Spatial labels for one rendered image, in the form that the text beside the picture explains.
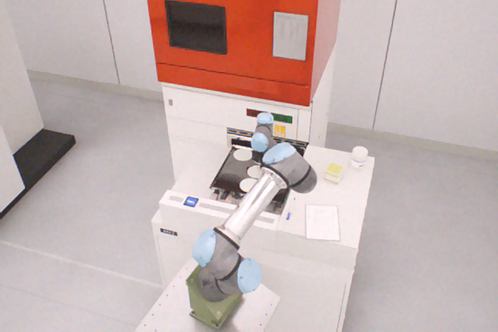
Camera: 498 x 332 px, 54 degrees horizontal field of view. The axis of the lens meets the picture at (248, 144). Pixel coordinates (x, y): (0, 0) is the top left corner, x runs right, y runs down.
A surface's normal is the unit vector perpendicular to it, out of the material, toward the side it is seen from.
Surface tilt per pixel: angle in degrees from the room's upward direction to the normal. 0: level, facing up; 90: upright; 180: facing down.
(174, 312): 0
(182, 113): 90
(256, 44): 90
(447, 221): 0
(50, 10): 90
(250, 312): 0
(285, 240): 90
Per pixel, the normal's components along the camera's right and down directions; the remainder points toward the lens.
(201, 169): 0.00, -0.79
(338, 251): -0.31, 0.58
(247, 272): 0.73, -0.21
